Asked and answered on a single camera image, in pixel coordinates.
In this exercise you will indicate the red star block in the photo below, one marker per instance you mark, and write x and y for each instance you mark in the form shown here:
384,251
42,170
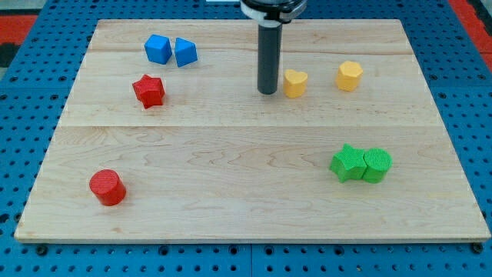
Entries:
149,91

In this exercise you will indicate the green star block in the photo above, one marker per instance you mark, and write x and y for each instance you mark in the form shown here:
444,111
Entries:
348,163

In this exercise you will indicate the blue cube block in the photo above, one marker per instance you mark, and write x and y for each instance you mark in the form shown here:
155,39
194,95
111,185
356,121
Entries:
158,49

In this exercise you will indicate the green cylinder block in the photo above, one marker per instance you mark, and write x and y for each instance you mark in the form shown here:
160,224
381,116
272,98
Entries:
378,162

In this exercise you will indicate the blue triangular prism block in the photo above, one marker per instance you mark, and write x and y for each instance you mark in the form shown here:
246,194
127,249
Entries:
185,52

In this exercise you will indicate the red cylinder block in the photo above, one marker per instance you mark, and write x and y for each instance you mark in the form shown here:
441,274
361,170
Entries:
107,186

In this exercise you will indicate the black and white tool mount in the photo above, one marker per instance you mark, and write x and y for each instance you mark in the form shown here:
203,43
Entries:
272,13

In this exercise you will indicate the light wooden board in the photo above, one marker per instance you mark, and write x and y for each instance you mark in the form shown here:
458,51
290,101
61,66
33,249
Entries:
219,162

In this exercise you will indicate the yellow heart block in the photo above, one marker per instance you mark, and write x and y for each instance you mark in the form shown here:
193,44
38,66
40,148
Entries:
295,83

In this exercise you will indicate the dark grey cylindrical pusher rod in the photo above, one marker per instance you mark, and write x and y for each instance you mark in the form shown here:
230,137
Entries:
269,48

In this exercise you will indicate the yellow hexagon block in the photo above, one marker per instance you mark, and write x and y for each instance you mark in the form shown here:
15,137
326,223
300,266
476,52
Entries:
349,76

